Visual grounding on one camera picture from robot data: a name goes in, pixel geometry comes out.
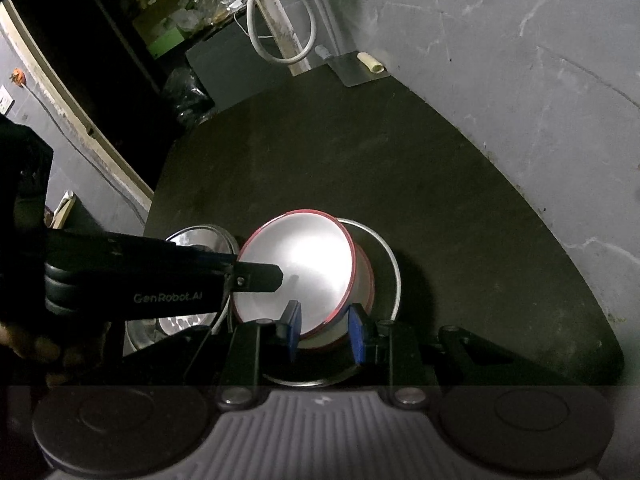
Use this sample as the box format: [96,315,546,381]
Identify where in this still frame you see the black plastic bag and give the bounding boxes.
[162,67,219,129]

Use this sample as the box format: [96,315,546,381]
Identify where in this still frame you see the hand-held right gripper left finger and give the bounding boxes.
[182,300,304,408]

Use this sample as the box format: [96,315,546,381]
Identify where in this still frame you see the steel bowl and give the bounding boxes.
[124,224,241,357]

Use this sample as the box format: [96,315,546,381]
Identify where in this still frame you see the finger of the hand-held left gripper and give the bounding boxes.
[234,261,285,295]

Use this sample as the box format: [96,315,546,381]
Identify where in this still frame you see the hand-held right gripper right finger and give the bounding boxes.
[348,304,507,407]

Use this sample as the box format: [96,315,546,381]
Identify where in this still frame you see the flat metal sheet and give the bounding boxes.
[326,52,391,87]

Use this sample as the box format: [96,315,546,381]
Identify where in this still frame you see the steel plate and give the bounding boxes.
[260,217,402,389]

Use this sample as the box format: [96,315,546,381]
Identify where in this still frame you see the thin white cable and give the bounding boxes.
[231,10,275,42]

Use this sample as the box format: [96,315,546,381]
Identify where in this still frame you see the thick white cable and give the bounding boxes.
[246,0,319,66]

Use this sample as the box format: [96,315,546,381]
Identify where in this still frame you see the cream door jamb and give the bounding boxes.
[0,0,155,207]
[254,0,312,77]

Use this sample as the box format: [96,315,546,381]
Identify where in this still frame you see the cream tube piece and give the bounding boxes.
[357,51,386,74]

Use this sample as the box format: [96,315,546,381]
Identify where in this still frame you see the person's left hand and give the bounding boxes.
[0,320,103,377]

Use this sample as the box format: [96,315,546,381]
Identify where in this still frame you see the clutter of plastic wrappers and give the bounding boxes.
[132,0,251,36]

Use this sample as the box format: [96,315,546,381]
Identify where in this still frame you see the green box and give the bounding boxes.
[147,27,185,59]

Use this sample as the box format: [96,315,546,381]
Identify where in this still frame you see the red-rimmed white bowl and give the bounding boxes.
[231,209,375,352]

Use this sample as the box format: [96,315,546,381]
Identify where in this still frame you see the cardboard piece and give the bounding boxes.
[49,189,77,232]

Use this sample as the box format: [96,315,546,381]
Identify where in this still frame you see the white wall pipe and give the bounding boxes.
[299,0,347,56]

